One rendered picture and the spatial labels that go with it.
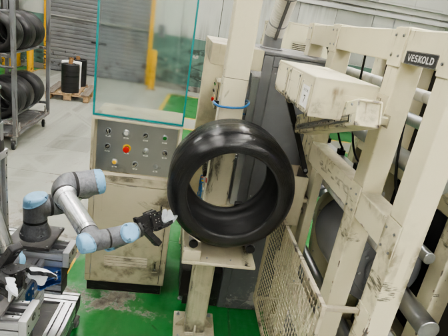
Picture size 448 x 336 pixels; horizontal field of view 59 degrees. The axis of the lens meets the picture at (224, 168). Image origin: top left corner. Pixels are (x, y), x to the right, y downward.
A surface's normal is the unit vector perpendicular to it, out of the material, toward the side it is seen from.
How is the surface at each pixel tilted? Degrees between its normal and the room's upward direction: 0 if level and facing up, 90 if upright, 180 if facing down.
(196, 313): 90
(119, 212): 90
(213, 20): 90
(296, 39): 90
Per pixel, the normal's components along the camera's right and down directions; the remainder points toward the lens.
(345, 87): 0.07, 0.36
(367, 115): 0.12, 0.05
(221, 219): 0.14, -0.56
